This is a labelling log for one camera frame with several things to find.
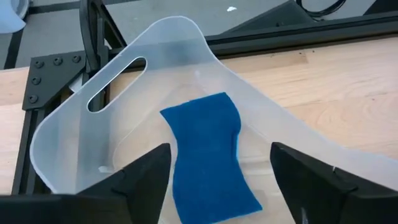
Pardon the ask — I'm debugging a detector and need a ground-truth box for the black aluminium table frame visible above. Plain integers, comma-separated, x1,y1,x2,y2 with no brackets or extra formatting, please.
11,0,398,195

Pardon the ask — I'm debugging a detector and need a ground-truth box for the frosted translucent plastic bin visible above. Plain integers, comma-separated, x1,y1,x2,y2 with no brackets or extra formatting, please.
29,15,398,224

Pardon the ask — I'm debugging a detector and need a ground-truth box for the coiled black cable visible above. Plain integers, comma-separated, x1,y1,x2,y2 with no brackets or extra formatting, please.
295,0,348,18

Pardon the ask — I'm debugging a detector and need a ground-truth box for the blue scouring sponge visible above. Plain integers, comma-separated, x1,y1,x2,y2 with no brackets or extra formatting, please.
159,91,264,224

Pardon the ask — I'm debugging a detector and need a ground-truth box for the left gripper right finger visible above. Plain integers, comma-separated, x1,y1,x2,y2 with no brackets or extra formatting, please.
269,142,398,224

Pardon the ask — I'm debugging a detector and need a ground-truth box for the black slanted panel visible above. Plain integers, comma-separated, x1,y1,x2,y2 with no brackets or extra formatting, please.
223,0,315,34

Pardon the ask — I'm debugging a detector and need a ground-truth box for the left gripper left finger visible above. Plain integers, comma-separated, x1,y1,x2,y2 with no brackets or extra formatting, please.
0,142,172,224

